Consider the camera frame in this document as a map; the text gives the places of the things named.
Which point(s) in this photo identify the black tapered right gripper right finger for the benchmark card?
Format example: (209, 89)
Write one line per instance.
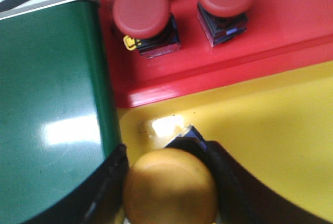
(244, 199)

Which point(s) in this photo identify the black tapered right gripper left finger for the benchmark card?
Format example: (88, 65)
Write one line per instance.
(83, 203)

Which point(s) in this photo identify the yellow mushroom push button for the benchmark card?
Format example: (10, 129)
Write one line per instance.
(172, 184)

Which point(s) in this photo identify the red mushroom stop button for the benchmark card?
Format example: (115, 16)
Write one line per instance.
(223, 20)
(148, 26)

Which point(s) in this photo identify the yellow plastic tray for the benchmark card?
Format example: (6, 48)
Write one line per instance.
(279, 128)

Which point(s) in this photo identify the green conveyor belt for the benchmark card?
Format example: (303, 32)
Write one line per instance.
(58, 122)

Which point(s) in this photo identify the red plastic tray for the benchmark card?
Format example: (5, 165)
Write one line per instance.
(281, 35)

